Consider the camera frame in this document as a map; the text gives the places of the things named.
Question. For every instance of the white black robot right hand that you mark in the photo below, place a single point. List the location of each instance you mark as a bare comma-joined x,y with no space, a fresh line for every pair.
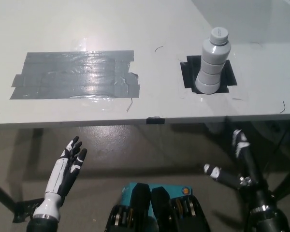
252,174

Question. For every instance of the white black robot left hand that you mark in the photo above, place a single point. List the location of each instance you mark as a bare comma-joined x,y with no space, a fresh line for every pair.
60,174

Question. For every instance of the white plastic bottle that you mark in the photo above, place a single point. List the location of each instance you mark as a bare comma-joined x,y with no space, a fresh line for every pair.
211,67

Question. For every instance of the black teal robot torso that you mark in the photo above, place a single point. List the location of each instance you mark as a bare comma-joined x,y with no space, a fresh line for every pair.
157,207

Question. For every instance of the black metal table leg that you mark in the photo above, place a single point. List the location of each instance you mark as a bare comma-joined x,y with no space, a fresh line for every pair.
3,195
286,178

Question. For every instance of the small black tape strip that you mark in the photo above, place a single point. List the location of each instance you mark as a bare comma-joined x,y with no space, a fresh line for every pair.
155,120

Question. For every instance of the black tape square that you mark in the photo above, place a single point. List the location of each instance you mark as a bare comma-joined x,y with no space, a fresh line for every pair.
187,75

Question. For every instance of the grey duct tape patch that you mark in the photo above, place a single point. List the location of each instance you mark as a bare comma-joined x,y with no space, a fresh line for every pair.
72,75

